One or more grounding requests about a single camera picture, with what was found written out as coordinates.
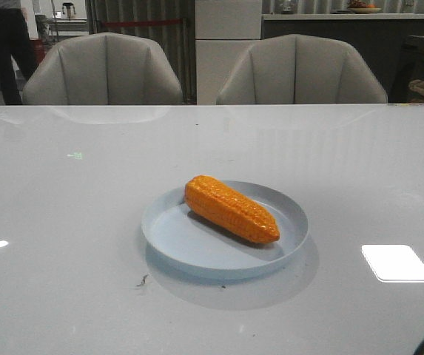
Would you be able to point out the orange corn cob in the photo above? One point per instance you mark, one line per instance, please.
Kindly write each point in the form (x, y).
(230, 209)

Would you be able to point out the light blue round plate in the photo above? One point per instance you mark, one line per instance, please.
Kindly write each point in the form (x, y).
(194, 245)

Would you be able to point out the right beige upholstered chair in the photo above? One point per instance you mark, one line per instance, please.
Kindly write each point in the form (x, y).
(301, 69)

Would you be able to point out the beige upholstered chair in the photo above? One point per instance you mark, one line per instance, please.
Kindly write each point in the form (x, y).
(104, 69)
(301, 69)

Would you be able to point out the white cabinet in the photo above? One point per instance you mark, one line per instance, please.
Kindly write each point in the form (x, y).
(222, 30)

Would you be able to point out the left beige upholstered chair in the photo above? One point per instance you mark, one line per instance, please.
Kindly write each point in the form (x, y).
(104, 69)

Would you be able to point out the red barrier belt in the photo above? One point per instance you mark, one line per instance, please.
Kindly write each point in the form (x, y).
(149, 23)

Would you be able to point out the dark grey counter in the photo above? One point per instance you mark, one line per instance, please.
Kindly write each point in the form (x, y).
(378, 37)

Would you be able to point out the fruit bowl on counter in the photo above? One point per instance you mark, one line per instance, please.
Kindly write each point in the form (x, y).
(361, 7)

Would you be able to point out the blender on background table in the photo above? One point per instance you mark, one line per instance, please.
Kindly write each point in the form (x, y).
(68, 9)

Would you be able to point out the dark wooden armchair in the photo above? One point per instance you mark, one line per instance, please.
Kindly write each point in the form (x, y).
(409, 68)

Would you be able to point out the person in dark trousers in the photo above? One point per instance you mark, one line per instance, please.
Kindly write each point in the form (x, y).
(15, 47)

